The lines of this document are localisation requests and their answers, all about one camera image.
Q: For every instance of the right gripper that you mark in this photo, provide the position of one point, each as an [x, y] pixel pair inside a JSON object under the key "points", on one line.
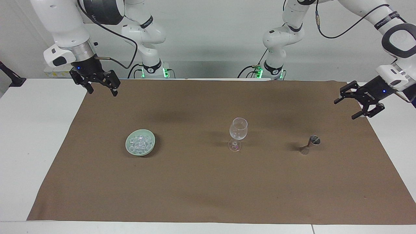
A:
{"points": [[87, 67]]}

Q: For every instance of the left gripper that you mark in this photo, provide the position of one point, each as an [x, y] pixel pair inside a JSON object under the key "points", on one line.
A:
{"points": [[378, 91]]}

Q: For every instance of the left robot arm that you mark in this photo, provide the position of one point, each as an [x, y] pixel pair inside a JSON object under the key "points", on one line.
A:
{"points": [[401, 39]]}

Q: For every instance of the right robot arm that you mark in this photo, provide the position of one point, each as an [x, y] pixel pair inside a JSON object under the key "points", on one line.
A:
{"points": [[65, 22]]}

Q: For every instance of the clear ice cube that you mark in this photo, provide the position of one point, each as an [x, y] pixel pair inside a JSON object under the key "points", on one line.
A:
{"points": [[148, 141], [140, 147], [133, 141], [140, 139]]}

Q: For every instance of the clear wine glass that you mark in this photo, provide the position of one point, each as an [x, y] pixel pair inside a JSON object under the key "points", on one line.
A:
{"points": [[238, 131]]}

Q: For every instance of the metal jigger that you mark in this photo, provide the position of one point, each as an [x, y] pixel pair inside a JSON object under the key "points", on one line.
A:
{"points": [[308, 145]]}

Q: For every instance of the green bowl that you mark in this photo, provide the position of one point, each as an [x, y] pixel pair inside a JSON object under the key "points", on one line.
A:
{"points": [[130, 150]]}

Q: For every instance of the black stand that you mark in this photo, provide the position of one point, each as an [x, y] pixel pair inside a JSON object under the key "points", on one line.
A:
{"points": [[14, 79]]}

